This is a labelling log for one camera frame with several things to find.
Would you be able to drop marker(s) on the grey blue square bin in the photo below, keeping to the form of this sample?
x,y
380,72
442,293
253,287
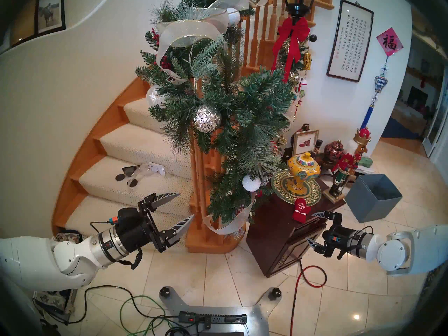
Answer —
x,y
371,202

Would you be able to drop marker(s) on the dark ceramic vase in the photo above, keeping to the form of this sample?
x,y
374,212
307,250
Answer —
x,y
306,127

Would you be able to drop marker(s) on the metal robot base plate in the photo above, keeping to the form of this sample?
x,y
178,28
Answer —
x,y
257,317

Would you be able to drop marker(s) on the tall red nutcracker figure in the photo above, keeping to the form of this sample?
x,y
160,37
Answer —
x,y
346,163

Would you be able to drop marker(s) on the small black-hat nutcracker figure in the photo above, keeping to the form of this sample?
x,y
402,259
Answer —
x,y
317,148

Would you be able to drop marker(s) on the white glitter ball ornament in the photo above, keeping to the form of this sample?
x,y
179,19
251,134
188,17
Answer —
x,y
233,17
251,183

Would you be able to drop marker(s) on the gold bell ornament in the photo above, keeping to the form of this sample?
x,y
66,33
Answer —
x,y
307,60

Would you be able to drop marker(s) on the black star knob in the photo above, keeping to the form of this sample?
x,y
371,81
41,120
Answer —
x,y
275,293
165,291

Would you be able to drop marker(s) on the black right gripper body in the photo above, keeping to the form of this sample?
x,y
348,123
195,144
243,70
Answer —
x,y
329,237

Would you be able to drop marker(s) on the green pine garland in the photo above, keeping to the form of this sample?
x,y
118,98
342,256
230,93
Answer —
x,y
252,104

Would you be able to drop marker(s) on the dark oval disc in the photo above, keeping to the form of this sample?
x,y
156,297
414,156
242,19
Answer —
x,y
120,177
132,183

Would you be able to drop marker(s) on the dark patterned rug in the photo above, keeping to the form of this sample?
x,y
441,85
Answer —
x,y
432,286
52,298

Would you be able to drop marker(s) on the green gold decorative plate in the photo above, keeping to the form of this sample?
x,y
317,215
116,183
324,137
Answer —
x,y
281,190

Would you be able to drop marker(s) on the blue vase tassel hanging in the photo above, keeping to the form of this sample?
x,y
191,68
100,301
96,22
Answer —
x,y
380,82

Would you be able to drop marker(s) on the framed horse photo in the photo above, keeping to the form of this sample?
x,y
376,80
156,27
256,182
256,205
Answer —
x,y
50,13

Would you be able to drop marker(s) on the carpeted wooden staircase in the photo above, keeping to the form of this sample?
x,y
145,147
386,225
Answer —
x,y
140,146

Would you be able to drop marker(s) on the dark red cloisonne jar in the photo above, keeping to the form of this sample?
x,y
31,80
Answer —
x,y
334,150

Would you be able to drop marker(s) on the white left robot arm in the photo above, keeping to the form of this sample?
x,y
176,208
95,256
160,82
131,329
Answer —
x,y
63,258

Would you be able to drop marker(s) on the red ball ornament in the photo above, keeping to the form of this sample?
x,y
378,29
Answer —
x,y
274,147

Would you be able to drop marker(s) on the dark square card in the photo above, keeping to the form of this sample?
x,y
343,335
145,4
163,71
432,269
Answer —
x,y
130,169

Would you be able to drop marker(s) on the red mini stocking ornament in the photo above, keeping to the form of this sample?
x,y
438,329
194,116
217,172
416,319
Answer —
x,y
300,211

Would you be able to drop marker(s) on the sheer white gold-edged ribbon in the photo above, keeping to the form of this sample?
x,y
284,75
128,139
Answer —
x,y
189,29

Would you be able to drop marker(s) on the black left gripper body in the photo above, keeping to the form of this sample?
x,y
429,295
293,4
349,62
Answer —
x,y
134,230

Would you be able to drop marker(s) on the red velvet bow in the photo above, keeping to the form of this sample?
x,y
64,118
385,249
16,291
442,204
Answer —
x,y
290,29

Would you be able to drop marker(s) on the dark framed picture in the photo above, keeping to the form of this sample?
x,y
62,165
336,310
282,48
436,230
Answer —
x,y
22,30

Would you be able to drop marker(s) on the yellow porcelain lidded urn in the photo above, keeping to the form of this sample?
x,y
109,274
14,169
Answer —
x,y
303,170

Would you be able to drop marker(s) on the clear plastic packaging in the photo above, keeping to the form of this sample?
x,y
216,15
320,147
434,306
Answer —
x,y
147,170

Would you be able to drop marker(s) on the white glass door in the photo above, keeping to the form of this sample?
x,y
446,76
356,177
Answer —
x,y
437,125

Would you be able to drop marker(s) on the left gripper ribbed grey finger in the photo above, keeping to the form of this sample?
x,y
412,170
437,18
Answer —
x,y
182,228
164,198

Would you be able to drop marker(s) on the framed Chinese calligraphy scroll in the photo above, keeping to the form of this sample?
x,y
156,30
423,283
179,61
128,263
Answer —
x,y
350,41

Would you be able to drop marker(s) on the small framed picture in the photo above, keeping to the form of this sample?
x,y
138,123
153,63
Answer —
x,y
305,142

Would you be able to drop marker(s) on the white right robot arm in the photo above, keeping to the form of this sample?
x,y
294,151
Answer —
x,y
413,247

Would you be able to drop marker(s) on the red berry sprig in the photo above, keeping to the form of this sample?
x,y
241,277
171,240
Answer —
x,y
163,62

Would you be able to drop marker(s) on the black power strip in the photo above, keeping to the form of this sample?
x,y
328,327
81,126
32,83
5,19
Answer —
x,y
217,318

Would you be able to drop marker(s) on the wooden stair balustrade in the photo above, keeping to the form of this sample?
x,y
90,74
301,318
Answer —
x,y
264,27

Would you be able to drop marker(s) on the blue room rug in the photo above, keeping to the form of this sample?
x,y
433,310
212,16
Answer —
x,y
397,130

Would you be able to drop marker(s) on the dark wooden cabinet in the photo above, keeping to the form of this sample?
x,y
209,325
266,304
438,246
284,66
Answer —
x,y
280,240

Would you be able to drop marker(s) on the green jade carving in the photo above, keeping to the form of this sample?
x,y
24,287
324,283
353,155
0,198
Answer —
x,y
366,162

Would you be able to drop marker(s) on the clear glass ball ornament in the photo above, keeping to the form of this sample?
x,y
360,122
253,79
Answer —
x,y
154,98

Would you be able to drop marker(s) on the silver faceted ball ornament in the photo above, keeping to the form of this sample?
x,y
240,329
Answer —
x,y
207,119

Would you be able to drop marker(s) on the black fireplace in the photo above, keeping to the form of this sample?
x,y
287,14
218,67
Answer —
x,y
417,97

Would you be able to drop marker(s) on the right gripper ribbed grey finger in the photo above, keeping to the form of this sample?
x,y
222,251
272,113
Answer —
x,y
317,246
325,215

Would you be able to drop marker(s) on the red diamond Fu paper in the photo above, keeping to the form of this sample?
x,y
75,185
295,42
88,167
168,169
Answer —
x,y
389,42

